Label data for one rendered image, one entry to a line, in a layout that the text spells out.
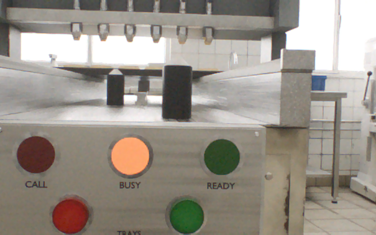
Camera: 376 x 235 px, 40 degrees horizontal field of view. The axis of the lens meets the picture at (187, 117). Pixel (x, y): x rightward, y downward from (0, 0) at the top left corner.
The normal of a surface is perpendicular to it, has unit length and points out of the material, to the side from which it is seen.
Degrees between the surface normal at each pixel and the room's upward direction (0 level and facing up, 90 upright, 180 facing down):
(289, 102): 90
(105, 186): 90
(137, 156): 90
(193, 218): 90
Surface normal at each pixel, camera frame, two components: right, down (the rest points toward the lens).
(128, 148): 0.07, 0.05
